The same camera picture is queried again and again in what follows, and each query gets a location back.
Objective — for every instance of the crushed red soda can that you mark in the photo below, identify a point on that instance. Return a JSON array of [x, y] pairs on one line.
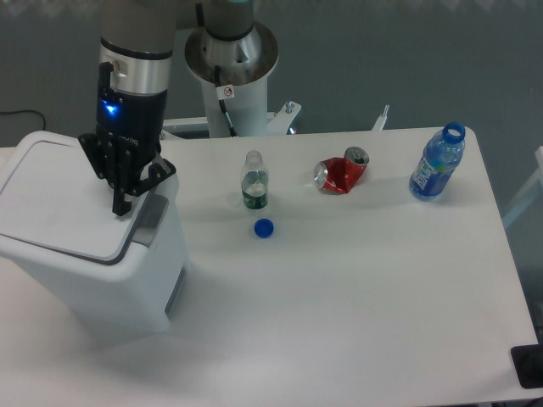
[[339, 175]]

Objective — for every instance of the black device at edge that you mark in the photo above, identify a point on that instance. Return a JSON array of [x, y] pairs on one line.
[[527, 360]]

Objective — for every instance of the white metal frame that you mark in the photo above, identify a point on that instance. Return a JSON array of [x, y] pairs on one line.
[[525, 195]]

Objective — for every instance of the blue drink bottle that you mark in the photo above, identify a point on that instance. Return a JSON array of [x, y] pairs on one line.
[[441, 156]]

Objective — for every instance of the white trash can lid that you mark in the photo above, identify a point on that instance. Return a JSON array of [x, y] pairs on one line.
[[51, 199]]

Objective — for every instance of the clear green-label bottle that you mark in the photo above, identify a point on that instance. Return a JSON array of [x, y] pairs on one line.
[[254, 181]]

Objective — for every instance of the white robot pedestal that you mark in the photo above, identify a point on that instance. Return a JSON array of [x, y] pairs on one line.
[[237, 102]]

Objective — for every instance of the blue bottle cap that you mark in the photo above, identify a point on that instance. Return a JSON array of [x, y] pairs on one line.
[[264, 228]]

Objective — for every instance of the white trash can body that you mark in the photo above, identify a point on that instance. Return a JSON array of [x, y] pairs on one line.
[[139, 290]]

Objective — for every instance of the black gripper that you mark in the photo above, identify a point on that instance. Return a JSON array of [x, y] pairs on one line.
[[132, 124]]

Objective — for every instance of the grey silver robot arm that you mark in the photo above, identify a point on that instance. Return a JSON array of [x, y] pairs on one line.
[[137, 50]]

